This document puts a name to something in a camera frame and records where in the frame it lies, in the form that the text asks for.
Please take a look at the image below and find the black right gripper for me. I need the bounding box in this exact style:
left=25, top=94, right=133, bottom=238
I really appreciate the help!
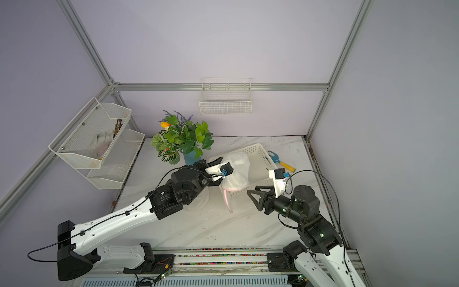
left=248, top=185, right=305, bottom=223

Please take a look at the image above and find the pink rimmed mesh laundry bag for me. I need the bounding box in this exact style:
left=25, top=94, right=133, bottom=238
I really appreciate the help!
left=219, top=153, right=250, bottom=214

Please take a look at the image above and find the white mesh laundry bag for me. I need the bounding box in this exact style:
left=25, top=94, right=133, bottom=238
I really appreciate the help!
left=184, top=187, right=210, bottom=212

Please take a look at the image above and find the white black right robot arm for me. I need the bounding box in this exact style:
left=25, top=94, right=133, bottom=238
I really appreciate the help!
left=247, top=185, right=366, bottom=287

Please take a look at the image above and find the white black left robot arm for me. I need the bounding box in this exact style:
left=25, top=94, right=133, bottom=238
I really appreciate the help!
left=57, top=157, right=234, bottom=281

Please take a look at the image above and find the teal vase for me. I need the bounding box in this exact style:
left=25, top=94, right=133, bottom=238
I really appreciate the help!
left=184, top=149, right=201, bottom=165

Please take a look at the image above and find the cream perforated plastic basket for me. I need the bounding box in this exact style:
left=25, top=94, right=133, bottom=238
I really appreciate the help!
left=210, top=143, right=277, bottom=200

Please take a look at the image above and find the blue yellow garden fork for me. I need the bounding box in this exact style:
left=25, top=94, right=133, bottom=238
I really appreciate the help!
left=268, top=151, right=296, bottom=173

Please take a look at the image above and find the green artificial plant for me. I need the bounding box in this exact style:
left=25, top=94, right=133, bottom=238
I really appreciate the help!
left=150, top=111, right=214, bottom=165

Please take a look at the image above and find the clear glove in shelf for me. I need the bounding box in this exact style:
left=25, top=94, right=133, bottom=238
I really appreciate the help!
left=89, top=130, right=114, bottom=160

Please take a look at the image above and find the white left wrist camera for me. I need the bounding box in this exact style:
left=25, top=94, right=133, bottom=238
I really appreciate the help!
left=209, top=161, right=234, bottom=181

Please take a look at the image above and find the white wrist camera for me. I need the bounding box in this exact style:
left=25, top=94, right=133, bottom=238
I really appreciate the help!
left=268, top=168, right=289, bottom=198
left=209, top=161, right=234, bottom=181

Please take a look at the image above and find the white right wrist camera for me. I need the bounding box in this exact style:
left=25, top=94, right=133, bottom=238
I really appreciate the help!
left=268, top=168, right=289, bottom=198

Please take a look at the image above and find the white wire wall basket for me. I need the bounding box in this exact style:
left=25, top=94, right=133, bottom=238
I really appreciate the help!
left=199, top=77, right=253, bottom=116

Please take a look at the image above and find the white mesh lower wall shelf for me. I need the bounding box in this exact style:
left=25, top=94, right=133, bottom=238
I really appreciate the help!
left=79, top=129, right=145, bottom=190

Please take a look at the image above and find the white mesh wall shelf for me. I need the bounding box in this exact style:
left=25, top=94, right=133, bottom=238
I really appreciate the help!
left=49, top=98, right=131, bottom=170
left=79, top=129, right=145, bottom=190

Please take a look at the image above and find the white mesh upper wall shelf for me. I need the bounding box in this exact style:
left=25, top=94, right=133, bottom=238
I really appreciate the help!
left=49, top=98, right=131, bottom=170

